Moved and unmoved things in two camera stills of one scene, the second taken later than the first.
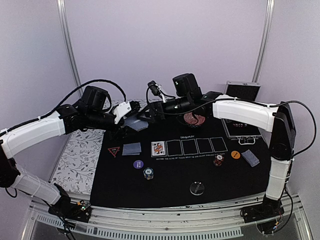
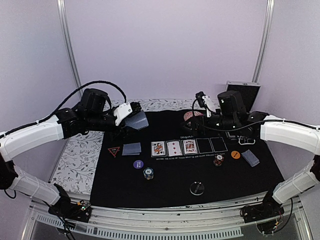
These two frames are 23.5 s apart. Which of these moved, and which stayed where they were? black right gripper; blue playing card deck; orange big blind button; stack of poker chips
Moved: black right gripper
Stayed: orange big blind button; stack of poker chips; blue playing card deck
